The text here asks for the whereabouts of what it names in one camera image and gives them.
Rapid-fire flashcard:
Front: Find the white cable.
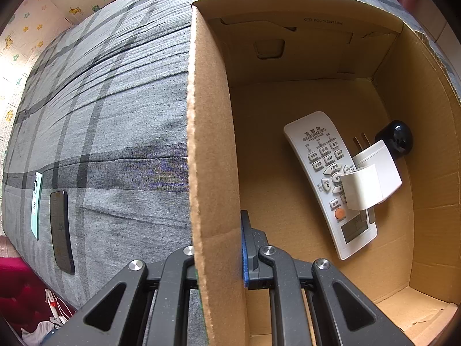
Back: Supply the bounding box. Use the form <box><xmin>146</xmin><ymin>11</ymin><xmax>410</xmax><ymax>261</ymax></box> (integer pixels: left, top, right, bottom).
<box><xmin>45</xmin><ymin>288</ymin><xmax>73</xmax><ymax>325</ymax></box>

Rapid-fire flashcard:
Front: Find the white cloth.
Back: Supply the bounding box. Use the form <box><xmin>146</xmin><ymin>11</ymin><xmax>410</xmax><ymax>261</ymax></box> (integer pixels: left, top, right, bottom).
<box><xmin>22</xmin><ymin>321</ymin><xmax>62</xmax><ymax>346</ymax></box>

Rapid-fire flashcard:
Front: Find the teal smartphone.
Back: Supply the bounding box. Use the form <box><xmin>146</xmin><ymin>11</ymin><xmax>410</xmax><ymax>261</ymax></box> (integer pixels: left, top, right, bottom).
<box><xmin>31</xmin><ymin>172</ymin><xmax>44</xmax><ymax>240</ymax></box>

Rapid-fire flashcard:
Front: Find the black round gadget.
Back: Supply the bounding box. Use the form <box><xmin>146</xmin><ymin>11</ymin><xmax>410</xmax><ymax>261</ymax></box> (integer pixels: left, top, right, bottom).
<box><xmin>375</xmin><ymin>120</ymin><xmax>414</xmax><ymax>161</ymax></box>

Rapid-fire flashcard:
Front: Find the large white charger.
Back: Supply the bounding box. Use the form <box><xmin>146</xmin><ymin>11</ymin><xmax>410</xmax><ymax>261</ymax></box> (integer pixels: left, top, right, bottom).
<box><xmin>353</xmin><ymin>133</ymin><xmax>403</xmax><ymax>204</ymax></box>

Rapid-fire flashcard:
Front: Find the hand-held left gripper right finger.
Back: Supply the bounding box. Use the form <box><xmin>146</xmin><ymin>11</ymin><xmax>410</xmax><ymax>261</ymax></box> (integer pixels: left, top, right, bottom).
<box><xmin>241</xmin><ymin>210</ymin><xmax>415</xmax><ymax>346</ymax></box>

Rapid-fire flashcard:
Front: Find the white remote control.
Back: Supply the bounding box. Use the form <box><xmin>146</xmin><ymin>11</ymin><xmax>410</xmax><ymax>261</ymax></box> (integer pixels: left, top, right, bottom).
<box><xmin>283</xmin><ymin>112</ymin><xmax>378</xmax><ymax>260</ymax></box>

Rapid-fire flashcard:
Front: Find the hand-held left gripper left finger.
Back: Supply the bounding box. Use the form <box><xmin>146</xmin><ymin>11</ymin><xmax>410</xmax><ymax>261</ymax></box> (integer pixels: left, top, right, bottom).
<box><xmin>42</xmin><ymin>245</ymin><xmax>199</xmax><ymax>346</ymax></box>

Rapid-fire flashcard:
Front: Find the black smartphone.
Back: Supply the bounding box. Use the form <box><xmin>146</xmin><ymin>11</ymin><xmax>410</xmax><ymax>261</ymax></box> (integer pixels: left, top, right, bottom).
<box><xmin>49</xmin><ymin>190</ymin><xmax>76</xmax><ymax>274</ymax></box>

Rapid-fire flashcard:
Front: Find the brown cardboard box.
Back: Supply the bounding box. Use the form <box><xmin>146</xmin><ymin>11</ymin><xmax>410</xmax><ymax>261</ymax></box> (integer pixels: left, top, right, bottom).
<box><xmin>186</xmin><ymin>0</ymin><xmax>460</xmax><ymax>346</ymax></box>

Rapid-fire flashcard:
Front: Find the grey plaid bedsheet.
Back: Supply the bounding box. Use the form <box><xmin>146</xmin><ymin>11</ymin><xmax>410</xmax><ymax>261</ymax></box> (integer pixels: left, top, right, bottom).
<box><xmin>0</xmin><ymin>0</ymin><xmax>461</xmax><ymax>346</ymax></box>

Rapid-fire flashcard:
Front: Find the small white charger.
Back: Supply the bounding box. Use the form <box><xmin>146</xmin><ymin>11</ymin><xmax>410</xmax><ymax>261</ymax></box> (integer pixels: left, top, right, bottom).
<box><xmin>340</xmin><ymin>164</ymin><xmax>378</xmax><ymax>224</ymax></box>

